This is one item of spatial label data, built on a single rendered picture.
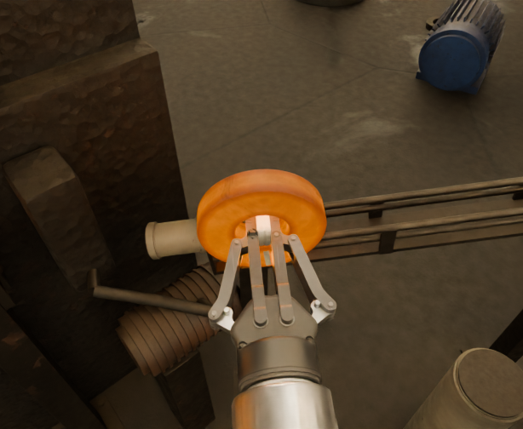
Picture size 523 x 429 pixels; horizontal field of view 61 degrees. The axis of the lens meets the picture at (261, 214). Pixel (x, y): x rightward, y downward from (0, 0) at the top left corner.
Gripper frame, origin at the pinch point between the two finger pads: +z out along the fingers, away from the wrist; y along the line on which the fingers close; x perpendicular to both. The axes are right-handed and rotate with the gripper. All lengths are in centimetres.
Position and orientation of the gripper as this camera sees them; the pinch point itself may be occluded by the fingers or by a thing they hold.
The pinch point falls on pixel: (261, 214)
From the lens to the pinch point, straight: 52.4
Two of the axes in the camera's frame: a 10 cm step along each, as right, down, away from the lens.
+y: 10.0, -0.7, 0.5
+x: 0.0, -6.2, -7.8
